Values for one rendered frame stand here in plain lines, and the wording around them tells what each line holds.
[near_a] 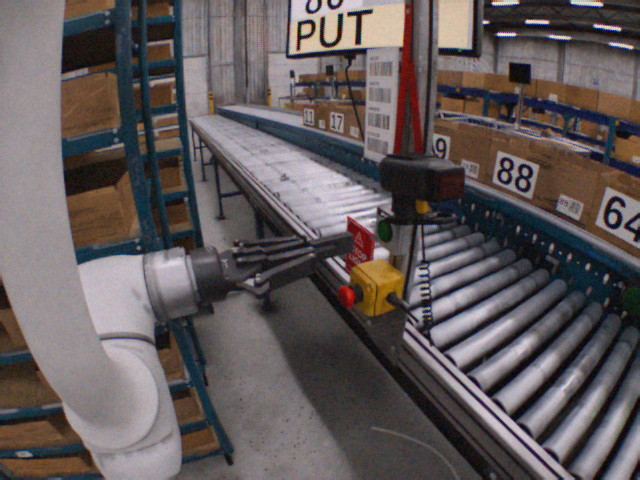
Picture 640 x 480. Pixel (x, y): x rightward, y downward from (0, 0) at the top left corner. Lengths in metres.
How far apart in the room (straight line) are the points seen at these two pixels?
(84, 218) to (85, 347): 0.43
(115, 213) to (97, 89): 0.22
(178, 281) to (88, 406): 0.20
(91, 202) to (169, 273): 0.28
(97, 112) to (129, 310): 0.36
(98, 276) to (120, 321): 0.06
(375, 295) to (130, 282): 0.37
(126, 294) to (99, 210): 0.27
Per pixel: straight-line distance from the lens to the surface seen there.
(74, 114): 0.62
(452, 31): 0.61
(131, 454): 0.34
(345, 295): 0.53
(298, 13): 0.85
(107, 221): 0.63
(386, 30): 0.67
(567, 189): 1.00
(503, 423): 0.56
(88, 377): 0.24
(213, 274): 0.40
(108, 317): 0.38
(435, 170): 0.38
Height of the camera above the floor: 1.17
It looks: 27 degrees down
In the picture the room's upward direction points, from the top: straight up
